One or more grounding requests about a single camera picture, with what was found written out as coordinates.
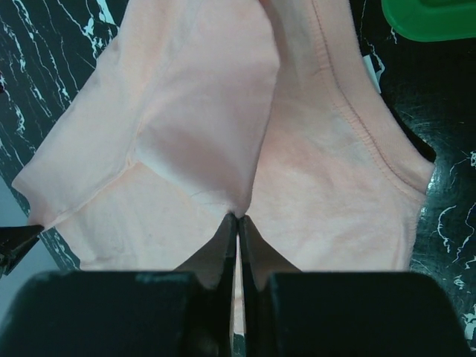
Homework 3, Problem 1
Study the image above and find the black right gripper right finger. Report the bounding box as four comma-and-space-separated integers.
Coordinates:
238, 216, 471, 356

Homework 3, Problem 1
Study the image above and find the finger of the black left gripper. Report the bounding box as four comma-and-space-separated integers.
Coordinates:
0, 225, 44, 275

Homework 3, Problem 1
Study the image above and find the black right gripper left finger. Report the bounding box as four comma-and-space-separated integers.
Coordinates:
7, 214, 237, 356

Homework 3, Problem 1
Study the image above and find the peach t shirt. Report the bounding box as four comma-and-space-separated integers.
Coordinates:
13, 1, 434, 278

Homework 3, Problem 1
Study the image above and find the green plastic tray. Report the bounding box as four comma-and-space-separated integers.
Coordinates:
381, 0, 475, 42

